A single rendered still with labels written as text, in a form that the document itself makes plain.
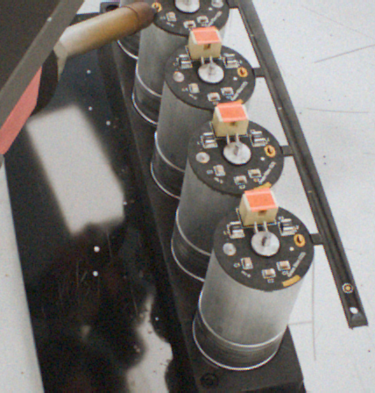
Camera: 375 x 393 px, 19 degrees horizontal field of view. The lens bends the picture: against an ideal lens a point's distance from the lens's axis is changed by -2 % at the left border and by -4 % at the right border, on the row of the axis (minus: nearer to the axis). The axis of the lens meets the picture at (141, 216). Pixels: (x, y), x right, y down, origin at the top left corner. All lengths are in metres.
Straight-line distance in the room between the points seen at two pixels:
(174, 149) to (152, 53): 0.03
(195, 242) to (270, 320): 0.04
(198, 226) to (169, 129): 0.03
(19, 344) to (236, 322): 0.07
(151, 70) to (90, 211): 0.05
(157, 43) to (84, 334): 0.08
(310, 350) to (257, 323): 0.05
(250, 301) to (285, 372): 0.04
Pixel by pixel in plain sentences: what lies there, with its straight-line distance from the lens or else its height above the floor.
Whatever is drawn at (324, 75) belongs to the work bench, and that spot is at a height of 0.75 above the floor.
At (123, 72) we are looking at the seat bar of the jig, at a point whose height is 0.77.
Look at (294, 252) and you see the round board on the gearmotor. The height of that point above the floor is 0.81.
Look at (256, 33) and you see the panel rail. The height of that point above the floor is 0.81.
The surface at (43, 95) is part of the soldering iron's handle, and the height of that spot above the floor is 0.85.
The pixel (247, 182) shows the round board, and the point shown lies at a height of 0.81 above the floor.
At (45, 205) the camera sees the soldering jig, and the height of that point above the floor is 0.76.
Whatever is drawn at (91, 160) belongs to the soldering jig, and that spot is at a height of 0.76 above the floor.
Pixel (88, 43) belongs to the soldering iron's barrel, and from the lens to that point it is 0.29.
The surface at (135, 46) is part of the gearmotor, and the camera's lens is 0.37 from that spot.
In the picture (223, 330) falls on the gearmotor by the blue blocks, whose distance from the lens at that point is 0.29.
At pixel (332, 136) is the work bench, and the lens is 0.39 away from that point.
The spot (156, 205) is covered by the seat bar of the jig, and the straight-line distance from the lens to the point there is 0.33.
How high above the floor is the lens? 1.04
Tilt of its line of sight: 54 degrees down
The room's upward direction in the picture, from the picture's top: 9 degrees clockwise
